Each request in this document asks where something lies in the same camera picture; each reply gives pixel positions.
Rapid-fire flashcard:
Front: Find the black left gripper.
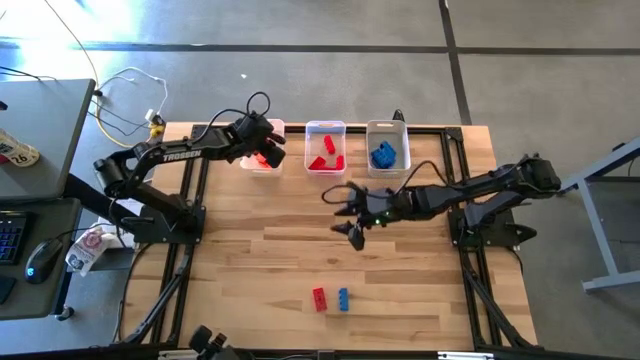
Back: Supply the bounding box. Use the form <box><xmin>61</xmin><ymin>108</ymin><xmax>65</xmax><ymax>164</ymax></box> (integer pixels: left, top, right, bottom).
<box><xmin>229</xmin><ymin>130</ymin><xmax>288</xmax><ymax>170</ymax></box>

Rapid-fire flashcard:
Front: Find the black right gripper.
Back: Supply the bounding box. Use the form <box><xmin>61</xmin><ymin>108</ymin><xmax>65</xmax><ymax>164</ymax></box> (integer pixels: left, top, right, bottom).
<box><xmin>330</xmin><ymin>188</ymin><xmax>402</xmax><ymax>252</ymax></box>

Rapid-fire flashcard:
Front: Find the white plastic bin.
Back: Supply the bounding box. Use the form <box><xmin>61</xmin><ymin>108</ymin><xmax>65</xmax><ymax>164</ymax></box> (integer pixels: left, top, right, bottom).
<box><xmin>365</xmin><ymin>119</ymin><xmax>412</xmax><ymax>179</ymax></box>
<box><xmin>239</xmin><ymin>118</ymin><xmax>286</xmax><ymax>178</ymax></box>

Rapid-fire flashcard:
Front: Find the clear plastic bin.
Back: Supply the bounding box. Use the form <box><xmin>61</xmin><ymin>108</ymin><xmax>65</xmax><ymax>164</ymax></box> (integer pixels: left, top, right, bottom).
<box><xmin>304</xmin><ymin>120</ymin><xmax>348</xmax><ymax>176</ymax></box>

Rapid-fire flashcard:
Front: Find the white snack bag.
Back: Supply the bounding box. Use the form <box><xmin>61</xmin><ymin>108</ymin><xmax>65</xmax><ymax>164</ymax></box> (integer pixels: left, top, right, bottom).
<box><xmin>64</xmin><ymin>224</ymin><xmax>117</xmax><ymax>277</ymax></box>

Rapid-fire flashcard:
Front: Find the grey desk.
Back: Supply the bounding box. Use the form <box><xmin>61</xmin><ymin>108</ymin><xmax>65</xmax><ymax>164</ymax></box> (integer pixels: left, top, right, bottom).
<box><xmin>0</xmin><ymin>78</ymin><xmax>97</xmax><ymax>204</ymax></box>

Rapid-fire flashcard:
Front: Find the white labelled bottle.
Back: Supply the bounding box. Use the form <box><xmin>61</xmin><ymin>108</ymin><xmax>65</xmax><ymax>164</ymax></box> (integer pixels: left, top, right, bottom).
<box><xmin>0</xmin><ymin>128</ymin><xmax>41</xmax><ymax>169</ymax></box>

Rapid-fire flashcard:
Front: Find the black computer mouse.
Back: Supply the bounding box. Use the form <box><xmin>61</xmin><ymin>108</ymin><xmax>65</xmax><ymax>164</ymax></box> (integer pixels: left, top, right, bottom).
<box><xmin>23</xmin><ymin>237</ymin><xmax>65</xmax><ymax>285</ymax></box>

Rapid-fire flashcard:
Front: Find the dark desk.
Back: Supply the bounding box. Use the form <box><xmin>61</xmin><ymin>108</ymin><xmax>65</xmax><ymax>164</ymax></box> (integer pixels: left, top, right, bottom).
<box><xmin>0</xmin><ymin>197</ymin><xmax>84</xmax><ymax>321</ymax></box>

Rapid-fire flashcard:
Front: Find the black backlit keyboard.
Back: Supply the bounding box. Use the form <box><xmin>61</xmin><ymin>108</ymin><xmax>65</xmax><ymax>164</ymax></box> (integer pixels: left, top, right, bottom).
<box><xmin>0</xmin><ymin>212</ymin><xmax>29</xmax><ymax>266</ymax></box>

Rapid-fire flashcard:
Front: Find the black aluminium table frame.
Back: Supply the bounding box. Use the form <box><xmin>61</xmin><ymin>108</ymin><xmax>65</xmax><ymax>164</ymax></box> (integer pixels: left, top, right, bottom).
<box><xmin>112</xmin><ymin>122</ymin><xmax>539</xmax><ymax>360</ymax></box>

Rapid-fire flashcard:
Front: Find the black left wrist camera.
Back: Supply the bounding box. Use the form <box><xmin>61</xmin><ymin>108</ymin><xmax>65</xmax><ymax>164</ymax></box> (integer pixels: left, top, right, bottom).
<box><xmin>239</xmin><ymin>113</ymin><xmax>274</xmax><ymax>139</ymax></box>

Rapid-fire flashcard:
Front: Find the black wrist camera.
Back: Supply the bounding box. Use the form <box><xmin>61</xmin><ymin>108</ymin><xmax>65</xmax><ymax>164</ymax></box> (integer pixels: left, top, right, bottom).
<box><xmin>239</xmin><ymin>113</ymin><xmax>274</xmax><ymax>139</ymax></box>
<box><xmin>367</xmin><ymin>188</ymin><xmax>396</xmax><ymax>209</ymax></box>

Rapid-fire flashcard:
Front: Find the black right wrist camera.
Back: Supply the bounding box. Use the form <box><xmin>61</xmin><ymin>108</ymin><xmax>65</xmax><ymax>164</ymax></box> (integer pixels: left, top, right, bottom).
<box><xmin>367</xmin><ymin>188</ymin><xmax>396</xmax><ymax>209</ymax></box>

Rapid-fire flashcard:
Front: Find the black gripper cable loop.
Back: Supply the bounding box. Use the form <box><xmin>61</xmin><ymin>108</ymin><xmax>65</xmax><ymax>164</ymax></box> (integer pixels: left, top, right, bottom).
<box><xmin>321</xmin><ymin>182</ymin><xmax>362</xmax><ymax>205</ymax></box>

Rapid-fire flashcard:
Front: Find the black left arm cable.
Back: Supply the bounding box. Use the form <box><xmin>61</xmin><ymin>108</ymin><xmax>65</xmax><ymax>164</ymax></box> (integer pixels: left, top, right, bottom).
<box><xmin>199</xmin><ymin>90</ymin><xmax>272</xmax><ymax>146</ymax></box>

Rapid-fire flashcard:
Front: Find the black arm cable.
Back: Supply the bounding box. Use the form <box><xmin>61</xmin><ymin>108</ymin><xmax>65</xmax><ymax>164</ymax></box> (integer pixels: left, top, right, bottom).
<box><xmin>394</xmin><ymin>159</ymin><xmax>450</xmax><ymax>197</ymax></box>
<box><xmin>199</xmin><ymin>90</ymin><xmax>272</xmax><ymax>146</ymax></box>

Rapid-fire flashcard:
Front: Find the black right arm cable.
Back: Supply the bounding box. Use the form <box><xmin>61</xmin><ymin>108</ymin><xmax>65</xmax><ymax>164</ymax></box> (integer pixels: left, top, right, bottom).
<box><xmin>394</xmin><ymin>159</ymin><xmax>450</xmax><ymax>197</ymax></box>

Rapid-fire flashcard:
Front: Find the yellow cable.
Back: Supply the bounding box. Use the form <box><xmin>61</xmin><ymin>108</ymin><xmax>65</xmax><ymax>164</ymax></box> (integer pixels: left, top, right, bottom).
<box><xmin>42</xmin><ymin>0</ymin><xmax>166</xmax><ymax>150</ymax></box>

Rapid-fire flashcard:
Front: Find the black clamp mount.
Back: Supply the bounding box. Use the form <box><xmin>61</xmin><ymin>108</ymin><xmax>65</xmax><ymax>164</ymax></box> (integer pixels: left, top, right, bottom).
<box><xmin>188</xmin><ymin>324</ymin><xmax>241</xmax><ymax>360</ymax></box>

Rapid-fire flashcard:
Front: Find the grey table frame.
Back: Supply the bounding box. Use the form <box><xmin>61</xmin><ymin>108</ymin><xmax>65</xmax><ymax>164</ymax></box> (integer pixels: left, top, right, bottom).
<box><xmin>558</xmin><ymin>135</ymin><xmax>640</xmax><ymax>294</ymax></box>

